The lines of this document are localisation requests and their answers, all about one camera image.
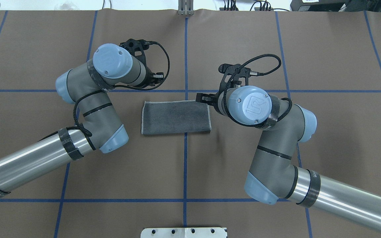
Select brown paper table cover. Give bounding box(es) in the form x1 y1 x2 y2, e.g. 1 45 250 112
0 9 381 238

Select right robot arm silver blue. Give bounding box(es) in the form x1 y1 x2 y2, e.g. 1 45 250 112
195 86 381 233

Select black box white label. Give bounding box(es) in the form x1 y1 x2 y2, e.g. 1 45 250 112
290 0 346 12

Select aluminium frame post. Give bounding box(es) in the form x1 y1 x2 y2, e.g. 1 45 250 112
177 0 194 16

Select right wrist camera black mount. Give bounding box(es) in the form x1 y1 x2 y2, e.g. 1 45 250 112
218 63 251 94

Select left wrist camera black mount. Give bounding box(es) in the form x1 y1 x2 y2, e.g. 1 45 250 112
119 39 149 66

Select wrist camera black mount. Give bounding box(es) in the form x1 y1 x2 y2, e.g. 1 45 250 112
218 63 251 94
119 39 149 66

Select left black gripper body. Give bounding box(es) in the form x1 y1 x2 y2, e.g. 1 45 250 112
144 66 157 88

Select right black camera cable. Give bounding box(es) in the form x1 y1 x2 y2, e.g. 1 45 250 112
227 54 293 128

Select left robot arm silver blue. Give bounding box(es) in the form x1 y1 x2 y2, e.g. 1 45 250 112
0 39 168 198

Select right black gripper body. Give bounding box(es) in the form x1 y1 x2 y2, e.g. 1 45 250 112
209 93 224 113

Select pink towel white edging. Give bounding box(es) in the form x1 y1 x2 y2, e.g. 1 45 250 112
141 100 212 135

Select white base plate bolts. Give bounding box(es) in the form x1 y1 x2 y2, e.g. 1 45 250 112
140 227 228 238

